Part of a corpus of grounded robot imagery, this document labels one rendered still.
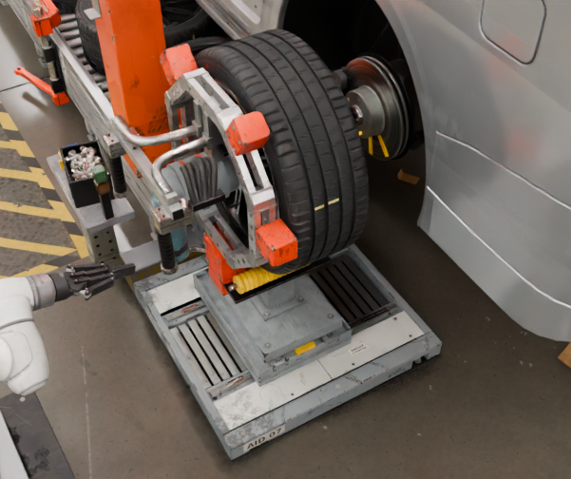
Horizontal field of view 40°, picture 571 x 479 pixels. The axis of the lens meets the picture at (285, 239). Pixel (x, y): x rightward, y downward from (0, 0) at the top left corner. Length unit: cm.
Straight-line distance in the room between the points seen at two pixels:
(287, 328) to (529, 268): 99
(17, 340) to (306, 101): 90
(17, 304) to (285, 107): 81
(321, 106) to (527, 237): 58
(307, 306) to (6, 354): 110
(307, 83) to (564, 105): 66
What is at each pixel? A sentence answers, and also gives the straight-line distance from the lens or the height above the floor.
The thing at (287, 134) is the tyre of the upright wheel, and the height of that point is 110.
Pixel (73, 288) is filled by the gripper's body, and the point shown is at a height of 75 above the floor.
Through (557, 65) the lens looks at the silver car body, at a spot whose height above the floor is 144.
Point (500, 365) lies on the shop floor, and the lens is 287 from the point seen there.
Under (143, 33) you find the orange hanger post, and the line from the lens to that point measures 241.
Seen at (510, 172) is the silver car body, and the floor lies 114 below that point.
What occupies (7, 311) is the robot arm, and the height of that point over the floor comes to 81.
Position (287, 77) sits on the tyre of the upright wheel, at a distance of 197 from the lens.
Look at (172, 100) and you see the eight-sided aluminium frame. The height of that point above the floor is 98.
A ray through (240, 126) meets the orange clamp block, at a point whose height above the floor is 115.
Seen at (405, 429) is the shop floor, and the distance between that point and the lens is 266.
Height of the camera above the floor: 226
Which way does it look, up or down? 45 degrees down
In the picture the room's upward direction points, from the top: straight up
